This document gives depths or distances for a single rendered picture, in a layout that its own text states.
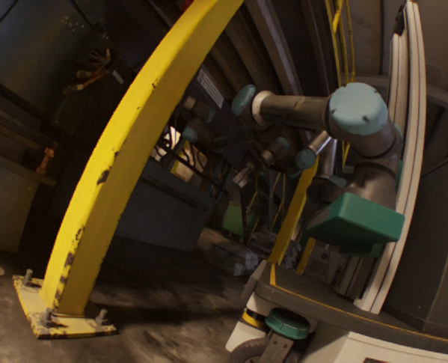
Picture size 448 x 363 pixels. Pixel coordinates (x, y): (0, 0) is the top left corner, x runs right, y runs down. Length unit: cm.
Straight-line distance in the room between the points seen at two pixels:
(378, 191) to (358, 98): 20
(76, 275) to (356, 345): 62
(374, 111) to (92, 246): 66
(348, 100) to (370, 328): 47
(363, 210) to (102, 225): 57
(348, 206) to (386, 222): 10
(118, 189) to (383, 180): 60
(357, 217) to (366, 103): 23
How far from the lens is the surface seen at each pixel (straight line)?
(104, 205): 56
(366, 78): 699
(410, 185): 81
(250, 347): 62
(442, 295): 73
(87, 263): 61
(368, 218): 54
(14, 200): 84
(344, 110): 52
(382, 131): 54
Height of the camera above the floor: 40
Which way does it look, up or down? 9 degrees up
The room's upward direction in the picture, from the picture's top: 24 degrees clockwise
